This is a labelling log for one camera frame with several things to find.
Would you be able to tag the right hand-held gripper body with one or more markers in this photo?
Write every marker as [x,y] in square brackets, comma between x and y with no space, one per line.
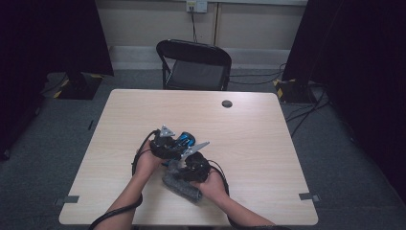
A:
[198,167]

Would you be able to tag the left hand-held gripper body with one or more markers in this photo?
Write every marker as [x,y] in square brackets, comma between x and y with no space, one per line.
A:
[166,148]

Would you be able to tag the blue and black toy car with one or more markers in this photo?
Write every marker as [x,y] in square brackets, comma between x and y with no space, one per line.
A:
[186,138]

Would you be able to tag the grey towel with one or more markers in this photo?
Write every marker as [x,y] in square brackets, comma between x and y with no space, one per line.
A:
[182,190]

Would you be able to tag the person's left hand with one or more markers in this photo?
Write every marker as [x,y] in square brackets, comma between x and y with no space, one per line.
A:
[148,164]

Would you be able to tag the person's right hand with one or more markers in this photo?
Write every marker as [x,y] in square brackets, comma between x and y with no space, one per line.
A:
[212,190]

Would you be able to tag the black table grommet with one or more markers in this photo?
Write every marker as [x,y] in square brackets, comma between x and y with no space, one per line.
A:
[227,103]

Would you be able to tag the black folding chair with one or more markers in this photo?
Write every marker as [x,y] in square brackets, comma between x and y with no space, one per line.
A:
[194,57]

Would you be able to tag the stand base with striped tape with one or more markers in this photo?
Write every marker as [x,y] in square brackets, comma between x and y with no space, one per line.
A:
[292,91]
[79,87]

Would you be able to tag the grey tape strip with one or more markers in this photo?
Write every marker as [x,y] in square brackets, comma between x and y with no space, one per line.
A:
[68,199]
[308,196]

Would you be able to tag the black curtain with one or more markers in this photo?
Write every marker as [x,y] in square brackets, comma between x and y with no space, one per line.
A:
[357,64]
[48,38]

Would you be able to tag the beige wall conduit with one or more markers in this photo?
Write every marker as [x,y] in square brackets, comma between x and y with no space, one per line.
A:
[217,24]

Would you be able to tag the white wall socket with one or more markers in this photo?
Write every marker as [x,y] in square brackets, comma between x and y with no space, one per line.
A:
[197,5]

